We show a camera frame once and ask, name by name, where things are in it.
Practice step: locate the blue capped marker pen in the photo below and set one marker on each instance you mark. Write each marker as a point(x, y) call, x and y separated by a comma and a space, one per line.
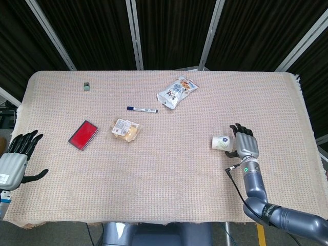
point(142, 109)

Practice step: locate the grey robot torso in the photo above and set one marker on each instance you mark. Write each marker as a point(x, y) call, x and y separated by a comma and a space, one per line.
point(156, 234)

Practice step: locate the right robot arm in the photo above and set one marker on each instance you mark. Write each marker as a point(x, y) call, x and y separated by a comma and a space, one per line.
point(266, 200)

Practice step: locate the white paper cup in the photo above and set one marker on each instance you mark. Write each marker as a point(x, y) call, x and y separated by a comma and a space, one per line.
point(222, 142)

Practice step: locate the beige woven tablecloth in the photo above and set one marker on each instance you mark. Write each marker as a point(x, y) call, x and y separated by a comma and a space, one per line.
point(164, 166)

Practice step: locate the white snack bag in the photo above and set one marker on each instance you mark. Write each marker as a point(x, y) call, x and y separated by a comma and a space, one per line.
point(176, 91)

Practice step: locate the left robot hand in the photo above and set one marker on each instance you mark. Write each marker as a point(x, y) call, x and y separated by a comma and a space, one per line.
point(12, 166)

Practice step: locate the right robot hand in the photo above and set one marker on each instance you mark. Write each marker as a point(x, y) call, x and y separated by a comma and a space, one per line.
point(246, 144)

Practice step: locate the red flat case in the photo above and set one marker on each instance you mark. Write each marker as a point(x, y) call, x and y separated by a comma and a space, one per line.
point(83, 134)

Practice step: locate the bagged bread snack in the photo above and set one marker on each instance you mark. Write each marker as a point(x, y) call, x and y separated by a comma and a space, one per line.
point(125, 128)

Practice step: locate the white partition frame post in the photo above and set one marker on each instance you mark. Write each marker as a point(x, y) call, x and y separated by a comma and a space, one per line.
point(135, 33)
point(51, 33)
point(302, 41)
point(211, 33)

